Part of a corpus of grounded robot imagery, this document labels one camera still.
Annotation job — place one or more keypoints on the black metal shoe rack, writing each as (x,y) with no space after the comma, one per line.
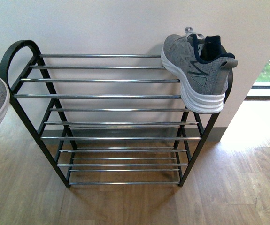
(105,119)

